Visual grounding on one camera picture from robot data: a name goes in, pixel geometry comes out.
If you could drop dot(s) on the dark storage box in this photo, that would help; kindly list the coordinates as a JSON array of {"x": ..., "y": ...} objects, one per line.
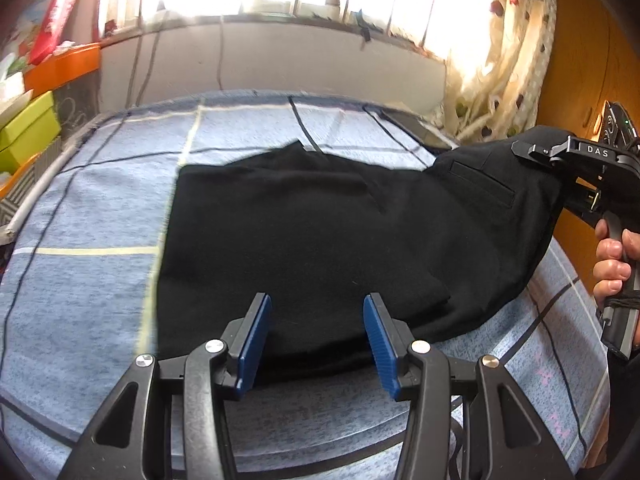
[{"x": 75, "y": 105}]

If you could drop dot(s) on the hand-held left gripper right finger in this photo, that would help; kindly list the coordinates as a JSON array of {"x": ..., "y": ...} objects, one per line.
[{"x": 382, "y": 355}]

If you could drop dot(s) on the cream heart print curtain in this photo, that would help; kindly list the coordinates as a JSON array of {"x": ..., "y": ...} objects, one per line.
[{"x": 500, "y": 60}]

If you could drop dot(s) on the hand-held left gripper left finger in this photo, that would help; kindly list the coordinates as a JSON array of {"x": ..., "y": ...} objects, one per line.
[{"x": 255, "y": 345}]

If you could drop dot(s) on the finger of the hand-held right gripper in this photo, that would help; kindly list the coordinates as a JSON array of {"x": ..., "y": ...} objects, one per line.
[{"x": 537, "y": 151}]

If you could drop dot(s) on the yellow-green box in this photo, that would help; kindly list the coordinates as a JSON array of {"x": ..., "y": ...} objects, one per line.
[
  {"x": 30, "y": 120},
  {"x": 37, "y": 154}
]

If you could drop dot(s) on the orange box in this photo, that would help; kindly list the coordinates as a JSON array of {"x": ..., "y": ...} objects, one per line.
[{"x": 60, "y": 67}]

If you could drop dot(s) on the red packet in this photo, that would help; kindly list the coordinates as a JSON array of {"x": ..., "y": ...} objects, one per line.
[{"x": 60, "y": 5}]

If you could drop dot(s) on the black pants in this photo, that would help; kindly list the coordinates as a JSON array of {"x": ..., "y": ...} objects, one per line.
[{"x": 300, "y": 240}]

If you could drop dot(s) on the colourful picture box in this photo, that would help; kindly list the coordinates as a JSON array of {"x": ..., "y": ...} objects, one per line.
[{"x": 25, "y": 25}]

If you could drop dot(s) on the blue checked bedsheet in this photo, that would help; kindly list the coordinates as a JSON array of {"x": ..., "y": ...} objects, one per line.
[{"x": 90, "y": 285}]

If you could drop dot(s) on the black white chevron box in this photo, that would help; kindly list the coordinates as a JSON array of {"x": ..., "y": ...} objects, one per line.
[{"x": 25, "y": 190}]

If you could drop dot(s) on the white open cardboard box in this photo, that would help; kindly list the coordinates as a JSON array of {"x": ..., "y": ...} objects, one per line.
[{"x": 12, "y": 92}]

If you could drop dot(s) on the dark blue hook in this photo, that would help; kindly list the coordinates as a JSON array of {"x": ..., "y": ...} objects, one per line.
[{"x": 363, "y": 25}]

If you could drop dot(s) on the dark flat slab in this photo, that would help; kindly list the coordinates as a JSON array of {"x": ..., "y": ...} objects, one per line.
[{"x": 417, "y": 127}]

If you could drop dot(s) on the person's right hand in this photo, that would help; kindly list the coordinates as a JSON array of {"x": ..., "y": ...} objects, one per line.
[{"x": 610, "y": 265}]

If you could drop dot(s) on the wooden wardrobe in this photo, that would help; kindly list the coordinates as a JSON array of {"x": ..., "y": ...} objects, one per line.
[{"x": 585, "y": 60}]

